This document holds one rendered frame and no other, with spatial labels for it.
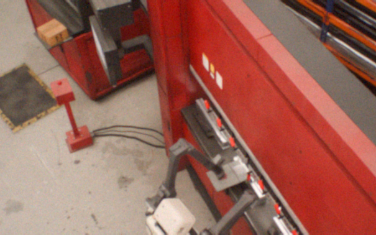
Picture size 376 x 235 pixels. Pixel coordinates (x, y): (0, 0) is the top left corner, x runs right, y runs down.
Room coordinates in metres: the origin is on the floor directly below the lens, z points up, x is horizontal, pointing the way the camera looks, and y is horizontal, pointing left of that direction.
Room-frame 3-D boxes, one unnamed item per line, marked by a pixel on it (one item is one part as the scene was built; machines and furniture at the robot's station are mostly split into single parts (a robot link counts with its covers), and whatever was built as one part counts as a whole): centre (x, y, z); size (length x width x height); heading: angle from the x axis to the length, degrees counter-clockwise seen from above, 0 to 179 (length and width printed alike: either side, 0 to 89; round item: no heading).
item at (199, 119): (2.71, -0.13, 0.89); 0.30 x 0.05 x 0.03; 22
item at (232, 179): (2.12, -0.26, 1.00); 0.26 x 0.18 x 0.01; 112
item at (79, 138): (3.35, 1.11, 0.41); 0.25 x 0.20 x 0.83; 112
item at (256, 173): (2.01, -0.47, 1.20); 0.15 x 0.09 x 0.17; 22
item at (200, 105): (2.69, -0.20, 0.92); 0.50 x 0.06 x 0.10; 22
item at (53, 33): (3.83, 1.19, 1.04); 0.30 x 0.26 x 0.12; 33
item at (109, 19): (3.16, 0.52, 1.53); 0.51 x 0.25 x 0.85; 18
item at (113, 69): (3.09, 0.58, 1.42); 0.45 x 0.12 x 0.36; 18
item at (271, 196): (1.83, -0.54, 1.20); 0.15 x 0.09 x 0.17; 22
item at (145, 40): (3.28, 0.33, 1.17); 0.40 x 0.24 x 0.07; 22
